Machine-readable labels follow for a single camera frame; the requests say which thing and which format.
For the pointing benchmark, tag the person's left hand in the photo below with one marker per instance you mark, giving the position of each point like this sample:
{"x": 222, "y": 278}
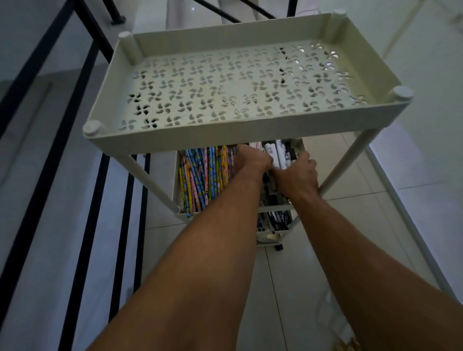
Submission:
{"x": 253, "y": 161}

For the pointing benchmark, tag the person's right hand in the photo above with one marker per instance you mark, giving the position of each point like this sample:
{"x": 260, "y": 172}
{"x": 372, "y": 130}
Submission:
{"x": 298, "y": 179}

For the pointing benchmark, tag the row of black-capped white markers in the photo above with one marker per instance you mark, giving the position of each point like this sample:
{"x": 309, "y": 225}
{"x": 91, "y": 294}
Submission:
{"x": 276, "y": 153}

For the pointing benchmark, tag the beige plastic cart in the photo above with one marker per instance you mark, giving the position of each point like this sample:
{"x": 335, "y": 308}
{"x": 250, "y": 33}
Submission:
{"x": 246, "y": 123}

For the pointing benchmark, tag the pile of black pens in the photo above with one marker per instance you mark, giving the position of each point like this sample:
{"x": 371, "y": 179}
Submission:
{"x": 275, "y": 220}

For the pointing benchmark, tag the pile of colourful patterned pencils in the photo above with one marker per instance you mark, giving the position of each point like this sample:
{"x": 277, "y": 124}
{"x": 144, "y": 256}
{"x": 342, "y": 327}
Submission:
{"x": 202, "y": 173}

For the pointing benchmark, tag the person's left forearm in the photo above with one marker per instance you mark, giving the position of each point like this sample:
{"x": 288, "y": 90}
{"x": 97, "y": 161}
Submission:
{"x": 188, "y": 275}

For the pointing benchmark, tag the person's right forearm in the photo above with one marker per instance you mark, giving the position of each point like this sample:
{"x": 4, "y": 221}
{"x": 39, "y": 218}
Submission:
{"x": 369, "y": 275}

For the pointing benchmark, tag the black metal stair railing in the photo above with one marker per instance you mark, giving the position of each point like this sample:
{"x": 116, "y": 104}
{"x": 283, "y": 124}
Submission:
{"x": 217, "y": 9}
{"x": 47, "y": 162}

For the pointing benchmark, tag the white partition board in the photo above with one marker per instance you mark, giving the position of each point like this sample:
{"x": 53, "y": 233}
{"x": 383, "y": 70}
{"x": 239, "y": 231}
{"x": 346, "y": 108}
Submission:
{"x": 427, "y": 72}

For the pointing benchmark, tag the grey metal partition frame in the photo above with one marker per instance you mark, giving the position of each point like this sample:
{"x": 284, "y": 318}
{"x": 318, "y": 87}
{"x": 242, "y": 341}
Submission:
{"x": 408, "y": 220}

